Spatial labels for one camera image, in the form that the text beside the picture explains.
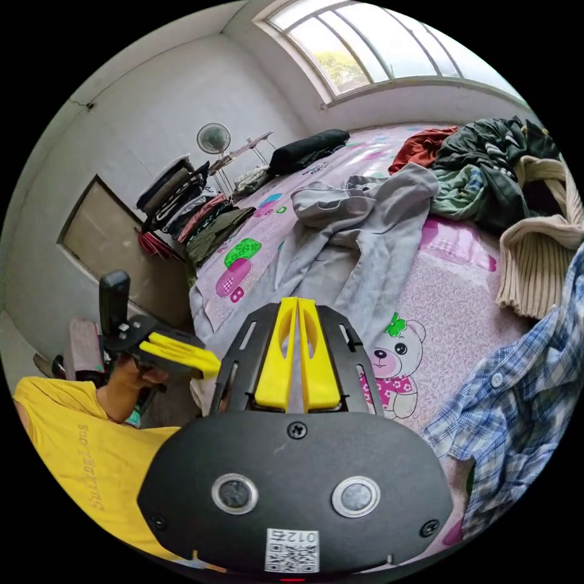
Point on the person's left hand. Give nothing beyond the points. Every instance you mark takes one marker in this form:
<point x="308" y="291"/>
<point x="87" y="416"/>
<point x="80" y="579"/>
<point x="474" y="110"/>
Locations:
<point x="132" y="385"/>

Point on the window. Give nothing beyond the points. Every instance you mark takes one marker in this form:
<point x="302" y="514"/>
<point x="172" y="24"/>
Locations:
<point x="374" y="41"/>

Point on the blue plaid shirt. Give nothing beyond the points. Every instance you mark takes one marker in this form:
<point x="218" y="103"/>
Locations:
<point x="515" y="401"/>

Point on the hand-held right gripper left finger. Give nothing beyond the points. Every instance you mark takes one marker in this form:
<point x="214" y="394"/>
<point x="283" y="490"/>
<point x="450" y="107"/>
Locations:
<point x="273" y="365"/>

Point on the white standing fan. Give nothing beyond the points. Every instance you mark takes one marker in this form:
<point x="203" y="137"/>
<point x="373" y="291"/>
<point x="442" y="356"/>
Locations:
<point x="212" y="136"/>

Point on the small folding table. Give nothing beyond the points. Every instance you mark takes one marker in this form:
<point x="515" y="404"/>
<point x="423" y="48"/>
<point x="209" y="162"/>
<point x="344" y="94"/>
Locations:
<point x="248" y="148"/>

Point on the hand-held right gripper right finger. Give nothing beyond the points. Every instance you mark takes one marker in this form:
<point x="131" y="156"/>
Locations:
<point x="321" y="369"/>

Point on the bed with pink printed sheet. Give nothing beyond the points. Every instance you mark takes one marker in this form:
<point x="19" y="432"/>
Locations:
<point x="449" y="310"/>

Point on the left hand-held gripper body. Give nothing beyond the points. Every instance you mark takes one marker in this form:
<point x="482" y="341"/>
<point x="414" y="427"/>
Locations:
<point x="137" y="332"/>

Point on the pile of folded clothes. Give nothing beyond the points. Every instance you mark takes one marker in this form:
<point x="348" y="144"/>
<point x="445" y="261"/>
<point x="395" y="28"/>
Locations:
<point x="205" y="223"/>

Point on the gray shirt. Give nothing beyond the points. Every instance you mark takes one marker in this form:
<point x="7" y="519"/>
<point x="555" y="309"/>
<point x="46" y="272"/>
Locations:
<point x="378" y="255"/>

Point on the black rolled blanket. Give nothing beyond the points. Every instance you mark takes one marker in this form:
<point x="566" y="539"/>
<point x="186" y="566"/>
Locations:
<point x="310" y="148"/>

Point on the person's body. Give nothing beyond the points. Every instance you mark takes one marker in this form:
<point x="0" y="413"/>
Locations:
<point x="91" y="456"/>

